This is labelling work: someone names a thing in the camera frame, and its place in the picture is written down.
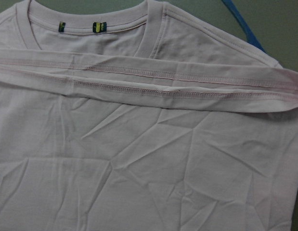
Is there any pink Snoopy t-shirt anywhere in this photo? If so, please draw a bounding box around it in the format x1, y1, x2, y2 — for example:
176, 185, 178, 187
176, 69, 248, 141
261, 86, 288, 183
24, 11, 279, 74
0, 0, 298, 231

